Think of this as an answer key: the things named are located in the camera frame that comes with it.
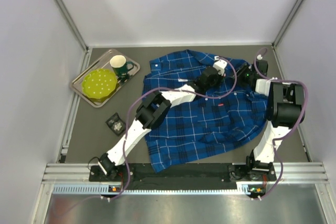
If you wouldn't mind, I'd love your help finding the silver maple leaf brooch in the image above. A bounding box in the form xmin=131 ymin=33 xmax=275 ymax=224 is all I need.
xmin=113 ymin=122 xmax=123 ymax=132

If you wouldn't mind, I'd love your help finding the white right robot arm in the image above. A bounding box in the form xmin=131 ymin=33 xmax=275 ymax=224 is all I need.
xmin=230 ymin=60 xmax=307 ymax=180

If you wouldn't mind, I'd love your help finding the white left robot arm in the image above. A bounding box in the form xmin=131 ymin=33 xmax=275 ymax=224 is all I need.
xmin=98 ymin=66 xmax=225 ymax=176

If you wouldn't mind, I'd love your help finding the blue plaid shirt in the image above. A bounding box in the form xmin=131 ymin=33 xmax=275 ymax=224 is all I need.
xmin=143 ymin=50 xmax=267 ymax=173

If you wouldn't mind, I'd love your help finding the green mug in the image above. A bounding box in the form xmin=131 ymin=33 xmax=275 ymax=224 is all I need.
xmin=110 ymin=55 xmax=134 ymax=79

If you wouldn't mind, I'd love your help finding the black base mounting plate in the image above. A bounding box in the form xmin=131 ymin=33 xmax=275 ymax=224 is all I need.
xmin=89 ymin=163 xmax=277 ymax=190

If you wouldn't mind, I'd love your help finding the silver metal tray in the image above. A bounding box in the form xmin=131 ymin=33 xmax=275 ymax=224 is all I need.
xmin=70 ymin=49 xmax=140 ymax=108

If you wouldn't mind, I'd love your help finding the yellow-green dotted plate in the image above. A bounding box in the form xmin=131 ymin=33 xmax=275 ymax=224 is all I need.
xmin=81 ymin=68 xmax=118 ymax=103

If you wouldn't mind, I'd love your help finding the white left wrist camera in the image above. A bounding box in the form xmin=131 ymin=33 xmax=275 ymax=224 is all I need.
xmin=213 ymin=56 xmax=228 ymax=77

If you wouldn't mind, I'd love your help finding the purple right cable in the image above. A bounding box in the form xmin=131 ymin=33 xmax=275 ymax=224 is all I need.
xmin=244 ymin=47 xmax=308 ymax=201

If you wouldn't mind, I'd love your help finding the small black frame box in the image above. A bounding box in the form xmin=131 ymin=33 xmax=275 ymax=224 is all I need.
xmin=106 ymin=113 xmax=125 ymax=136

